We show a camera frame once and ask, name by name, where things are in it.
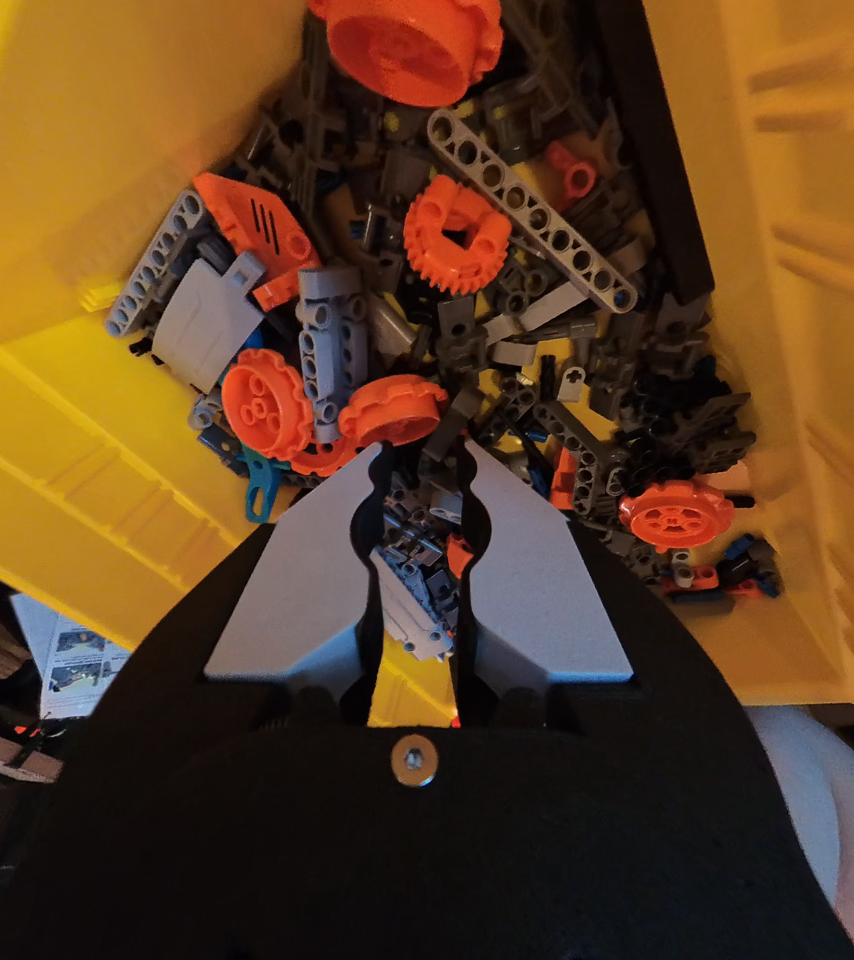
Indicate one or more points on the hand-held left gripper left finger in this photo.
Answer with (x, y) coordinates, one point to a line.
(292, 600)

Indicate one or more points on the orange toothed wheel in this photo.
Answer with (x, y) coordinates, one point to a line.
(265, 405)
(325, 459)
(674, 517)
(393, 412)

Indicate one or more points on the yellow plastic bin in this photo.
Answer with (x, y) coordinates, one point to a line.
(96, 150)

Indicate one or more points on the printed paper sheets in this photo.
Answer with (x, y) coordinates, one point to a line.
(74, 660)

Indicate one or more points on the orange crown gear piece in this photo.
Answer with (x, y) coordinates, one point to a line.
(457, 232)

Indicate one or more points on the orange panel piece black stripes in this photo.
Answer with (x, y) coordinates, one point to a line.
(246, 217)

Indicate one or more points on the light grey holed block piece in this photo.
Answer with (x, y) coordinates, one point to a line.
(333, 337)

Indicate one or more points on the short grey holed beam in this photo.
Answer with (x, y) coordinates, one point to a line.
(156, 262)

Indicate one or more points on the long light grey holed beam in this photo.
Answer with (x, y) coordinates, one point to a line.
(532, 217)

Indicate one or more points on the small orange connector piece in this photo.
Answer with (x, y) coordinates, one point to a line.
(573, 172)

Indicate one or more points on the light grey curved panel piece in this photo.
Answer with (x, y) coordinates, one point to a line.
(205, 322)

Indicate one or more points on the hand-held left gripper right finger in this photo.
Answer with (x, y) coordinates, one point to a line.
(547, 600)

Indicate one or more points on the pile of building block pieces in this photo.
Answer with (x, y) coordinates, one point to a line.
(622, 375)

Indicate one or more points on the large orange wheel hub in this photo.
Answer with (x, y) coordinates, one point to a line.
(404, 52)

